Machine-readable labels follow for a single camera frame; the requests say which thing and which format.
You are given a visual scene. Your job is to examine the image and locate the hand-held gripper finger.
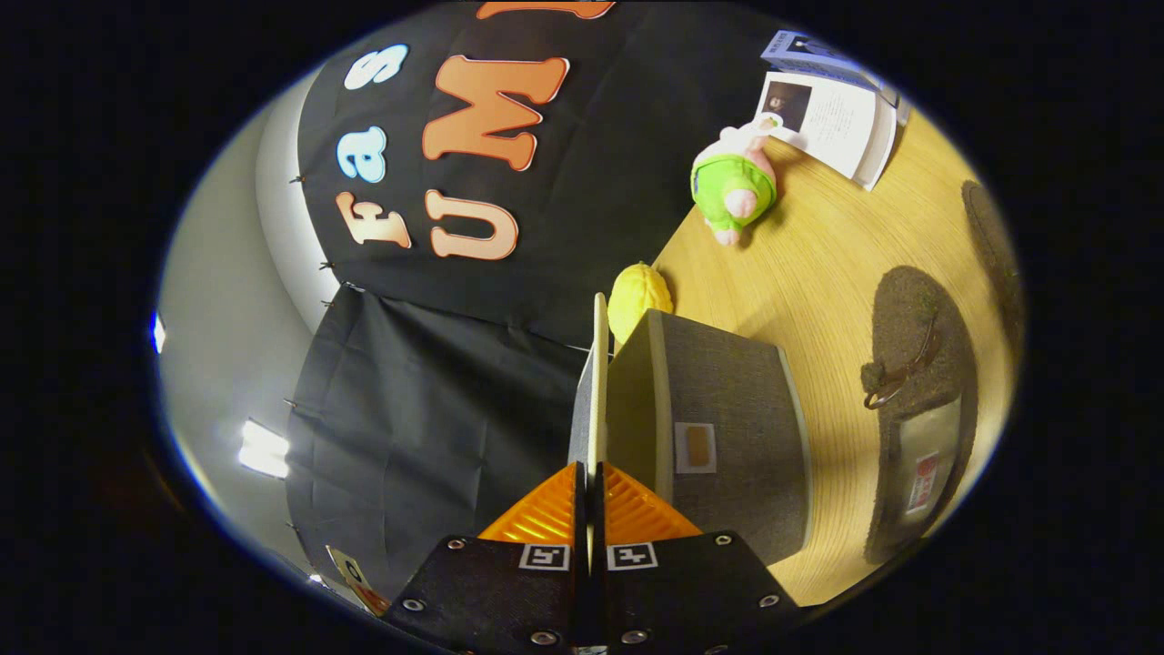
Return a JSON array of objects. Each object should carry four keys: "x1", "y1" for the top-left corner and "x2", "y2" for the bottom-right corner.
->
[
  {"x1": 382, "y1": 462, "x2": 587, "y2": 655},
  {"x1": 593, "y1": 462, "x2": 803, "y2": 655}
]

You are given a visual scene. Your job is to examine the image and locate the brown fuzzy shoe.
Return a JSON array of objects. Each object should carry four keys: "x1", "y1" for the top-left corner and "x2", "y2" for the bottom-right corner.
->
[
  {"x1": 859, "y1": 266, "x2": 980, "y2": 567},
  {"x1": 962, "y1": 180, "x2": 1026, "y2": 339}
]

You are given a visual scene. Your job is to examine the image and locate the bright ceiling light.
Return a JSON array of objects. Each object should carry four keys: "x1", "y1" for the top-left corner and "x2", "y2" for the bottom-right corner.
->
[{"x1": 238, "y1": 418, "x2": 292, "y2": 480}]

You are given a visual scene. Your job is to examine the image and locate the grey fabric storage box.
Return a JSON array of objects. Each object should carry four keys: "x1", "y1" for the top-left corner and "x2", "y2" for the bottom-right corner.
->
[{"x1": 567, "y1": 292, "x2": 813, "y2": 567}]

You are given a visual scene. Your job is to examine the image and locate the blue cover book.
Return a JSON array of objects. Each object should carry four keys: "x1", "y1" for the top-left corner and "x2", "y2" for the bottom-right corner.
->
[{"x1": 761, "y1": 30, "x2": 913, "y2": 124}]

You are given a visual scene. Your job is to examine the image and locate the green and pink plush toy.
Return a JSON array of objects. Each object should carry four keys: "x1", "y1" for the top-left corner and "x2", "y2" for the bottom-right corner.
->
[{"x1": 689, "y1": 114, "x2": 785, "y2": 247}]

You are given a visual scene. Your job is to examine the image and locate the small beige orange card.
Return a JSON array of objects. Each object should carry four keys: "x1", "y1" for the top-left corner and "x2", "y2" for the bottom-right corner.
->
[{"x1": 326, "y1": 546, "x2": 392, "y2": 618}]

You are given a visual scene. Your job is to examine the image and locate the white portrait cover book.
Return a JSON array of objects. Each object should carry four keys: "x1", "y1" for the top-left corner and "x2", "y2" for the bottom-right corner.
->
[{"x1": 753, "y1": 71, "x2": 901, "y2": 192}]

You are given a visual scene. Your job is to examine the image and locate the yellow textured plush toy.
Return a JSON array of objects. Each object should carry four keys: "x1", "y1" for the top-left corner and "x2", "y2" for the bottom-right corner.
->
[{"x1": 607, "y1": 262, "x2": 676, "y2": 345}]

